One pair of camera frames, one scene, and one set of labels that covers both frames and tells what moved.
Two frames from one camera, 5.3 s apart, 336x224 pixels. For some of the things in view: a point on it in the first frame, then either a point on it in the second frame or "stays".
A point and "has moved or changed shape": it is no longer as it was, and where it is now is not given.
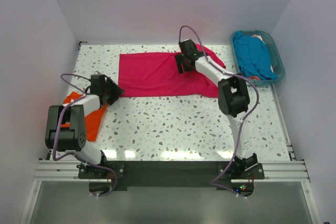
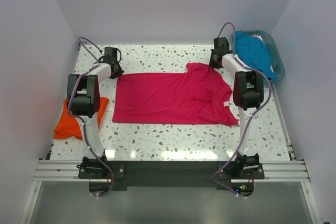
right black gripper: x=180 y=59 to x=211 y=63
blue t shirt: x=253 y=56 stays
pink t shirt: x=157 y=75 has moved or changed shape
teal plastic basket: x=276 y=60 stays
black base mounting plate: x=171 y=175 stays
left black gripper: x=116 y=91 to x=119 y=72
